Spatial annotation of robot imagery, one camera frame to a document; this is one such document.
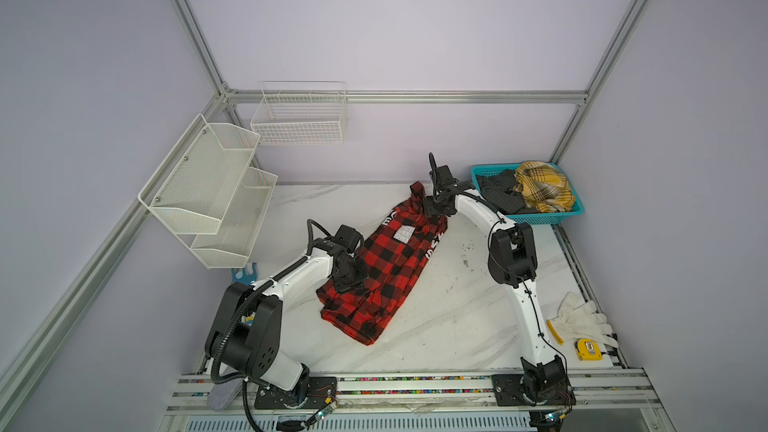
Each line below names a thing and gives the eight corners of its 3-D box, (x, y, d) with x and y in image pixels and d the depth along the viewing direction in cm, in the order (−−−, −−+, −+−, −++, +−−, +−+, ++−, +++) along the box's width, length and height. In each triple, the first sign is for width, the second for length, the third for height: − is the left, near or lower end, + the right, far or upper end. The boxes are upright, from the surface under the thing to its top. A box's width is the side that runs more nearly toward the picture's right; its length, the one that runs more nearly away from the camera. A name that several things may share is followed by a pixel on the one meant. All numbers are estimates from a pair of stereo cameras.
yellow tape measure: (578, 360, 81) (583, 358, 79) (571, 341, 84) (576, 338, 82) (599, 360, 81) (604, 358, 79) (591, 341, 84) (596, 338, 82)
